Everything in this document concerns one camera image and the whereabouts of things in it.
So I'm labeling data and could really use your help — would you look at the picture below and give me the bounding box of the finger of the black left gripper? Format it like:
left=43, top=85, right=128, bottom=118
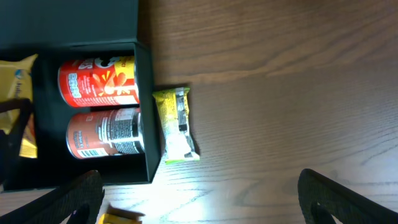
left=1, top=98, right=33, bottom=187

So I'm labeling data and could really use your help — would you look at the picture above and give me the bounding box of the long yellow snack packet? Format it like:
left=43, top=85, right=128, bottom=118
left=1, top=54, right=37, bottom=159

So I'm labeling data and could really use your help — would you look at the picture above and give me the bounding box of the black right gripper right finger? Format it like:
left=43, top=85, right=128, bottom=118
left=297, top=169, right=397, bottom=224

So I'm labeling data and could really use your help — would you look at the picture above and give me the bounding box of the small yellow snack packet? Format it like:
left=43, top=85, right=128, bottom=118
left=98, top=213, right=142, bottom=224

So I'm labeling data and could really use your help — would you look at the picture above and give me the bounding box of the bright red Pringles can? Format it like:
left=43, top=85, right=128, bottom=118
left=58, top=55, right=139, bottom=108

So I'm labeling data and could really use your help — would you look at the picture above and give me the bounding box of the dark red Pringles can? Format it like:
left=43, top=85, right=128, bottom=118
left=66, top=108, right=145, bottom=159

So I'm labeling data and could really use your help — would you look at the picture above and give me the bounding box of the green white snack packet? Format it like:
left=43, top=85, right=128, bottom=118
left=152, top=87, right=200, bottom=164

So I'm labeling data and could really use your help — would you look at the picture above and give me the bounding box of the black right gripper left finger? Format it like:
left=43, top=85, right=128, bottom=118
left=1, top=170, right=104, bottom=224

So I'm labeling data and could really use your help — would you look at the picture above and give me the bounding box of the black open gift box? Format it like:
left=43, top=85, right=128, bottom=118
left=1, top=0, right=160, bottom=192

